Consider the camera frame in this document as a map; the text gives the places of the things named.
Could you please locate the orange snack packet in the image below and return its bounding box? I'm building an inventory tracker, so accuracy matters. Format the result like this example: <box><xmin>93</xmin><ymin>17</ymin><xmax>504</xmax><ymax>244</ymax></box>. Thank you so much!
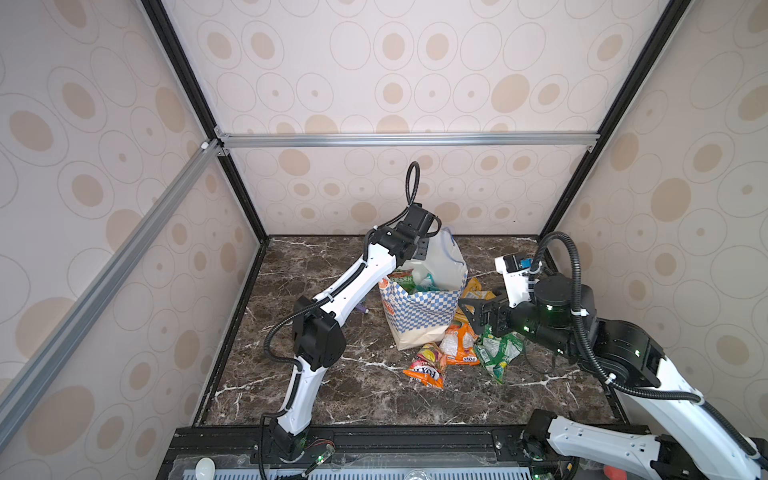
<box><xmin>440</xmin><ymin>321</ymin><xmax>480</xmax><ymax>365</ymax></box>

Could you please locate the green snack packet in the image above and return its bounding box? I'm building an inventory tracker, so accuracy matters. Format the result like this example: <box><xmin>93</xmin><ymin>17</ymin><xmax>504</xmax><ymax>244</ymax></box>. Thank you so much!
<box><xmin>474</xmin><ymin>325</ymin><xmax>523</xmax><ymax>384</ymax></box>

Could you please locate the blue checkered paper bag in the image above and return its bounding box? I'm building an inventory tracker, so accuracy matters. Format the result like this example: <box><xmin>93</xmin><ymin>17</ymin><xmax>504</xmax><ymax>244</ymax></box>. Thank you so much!
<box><xmin>378</xmin><ymin>230</ymin><xmax>468</xmax><ymax>351</ymax></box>

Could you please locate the red yellow snack packet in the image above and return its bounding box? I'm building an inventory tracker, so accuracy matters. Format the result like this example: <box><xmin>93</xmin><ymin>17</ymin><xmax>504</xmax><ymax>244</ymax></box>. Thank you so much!
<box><xmin>403</xmin><ymin>342</ymin><xmax>447</xmax><ymax>389</ymax></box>

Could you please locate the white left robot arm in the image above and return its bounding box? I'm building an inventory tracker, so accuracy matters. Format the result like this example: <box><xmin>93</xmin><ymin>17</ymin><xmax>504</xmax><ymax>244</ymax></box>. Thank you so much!
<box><xmin>260</xmin><ymin>161</ymin><xmax>442</xmax><ymax>461</ymax></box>

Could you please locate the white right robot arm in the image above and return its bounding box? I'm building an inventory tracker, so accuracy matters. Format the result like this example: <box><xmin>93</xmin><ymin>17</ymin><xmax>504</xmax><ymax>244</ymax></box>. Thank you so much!
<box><xmin>459</xmin><ymin>231</ymin><xmax>767</xmax><ymax>479</ymax></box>

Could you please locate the red emergency button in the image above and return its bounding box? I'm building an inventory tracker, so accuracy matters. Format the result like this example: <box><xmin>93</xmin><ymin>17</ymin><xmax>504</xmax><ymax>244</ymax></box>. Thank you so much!
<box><xmin>603</xmin><ymin>465</ymin><xmax>628</xmax><ymax>480</ymax></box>

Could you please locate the white round knob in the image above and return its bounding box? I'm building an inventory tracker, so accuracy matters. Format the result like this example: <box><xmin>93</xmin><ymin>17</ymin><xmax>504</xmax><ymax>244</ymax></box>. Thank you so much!
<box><xmin>194</xmin><ymin>457</ymin><xmax>216</xmax><ymax>480</ymax></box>

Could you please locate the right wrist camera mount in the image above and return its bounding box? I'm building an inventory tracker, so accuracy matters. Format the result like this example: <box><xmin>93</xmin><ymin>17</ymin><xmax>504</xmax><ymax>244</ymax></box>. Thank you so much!
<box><xmin>494</xmin><ymin>253</ymin><xmax>542</xmax><ymax>308</ymax></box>

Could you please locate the aluminium rail back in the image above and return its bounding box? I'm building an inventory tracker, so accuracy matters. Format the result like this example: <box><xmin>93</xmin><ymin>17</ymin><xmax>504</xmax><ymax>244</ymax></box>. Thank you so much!
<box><xmin>206</xmin><ymin>131</ymin><xmax>600</xmax><ymax>152</ymax></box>

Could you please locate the aluminium rail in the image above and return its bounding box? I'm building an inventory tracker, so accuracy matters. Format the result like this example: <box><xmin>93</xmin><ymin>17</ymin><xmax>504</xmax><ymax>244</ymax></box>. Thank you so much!
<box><xmin>1</xmin><ymin>139</ymin><xmax>223</xmax><ymax>449</ymax></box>
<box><xmin>206</xmin><ymin>131</ymin><xmax>600</xmax><ymax>152</ymax></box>

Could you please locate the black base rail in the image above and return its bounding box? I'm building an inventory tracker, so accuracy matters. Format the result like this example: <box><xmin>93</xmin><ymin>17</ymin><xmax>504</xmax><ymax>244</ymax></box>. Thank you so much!
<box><xmin>157</xmin><ymin>424</ymin><xmax>673</xmax><ymax>480</ymax></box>

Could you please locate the black corner frame post left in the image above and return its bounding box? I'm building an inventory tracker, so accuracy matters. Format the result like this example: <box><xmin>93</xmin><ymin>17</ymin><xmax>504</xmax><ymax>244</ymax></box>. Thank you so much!
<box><xmin>139</xmin><ymin>0</ymin><xmax>269</xmax><ymax>242</ymax></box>

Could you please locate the black corner frame post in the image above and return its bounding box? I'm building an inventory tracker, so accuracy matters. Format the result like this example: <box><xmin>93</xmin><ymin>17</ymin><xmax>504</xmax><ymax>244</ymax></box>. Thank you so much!
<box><xmin>539</xmin><ymin>0</ymin><xmax>692</xmax><ymax>238</ymax></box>
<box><xmin>139</xmin><ymin>0</ymin><xmax>269</xmax><ymax>242</ymax></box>

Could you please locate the black corner frame post right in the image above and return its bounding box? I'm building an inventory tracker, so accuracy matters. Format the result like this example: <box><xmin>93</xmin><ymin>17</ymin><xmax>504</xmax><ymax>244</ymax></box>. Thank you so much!
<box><xmin>539</xmin><ymin>0</ymin><xmax>692</xmax><ymax>238</ymax></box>

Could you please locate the aluminium rail left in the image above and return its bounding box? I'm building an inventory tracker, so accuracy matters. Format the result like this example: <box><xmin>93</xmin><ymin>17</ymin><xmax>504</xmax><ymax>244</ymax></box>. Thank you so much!
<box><xmin>1</xmin><ymin>139</ymin><xmax>223</xmax><ymax>449</ymax></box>

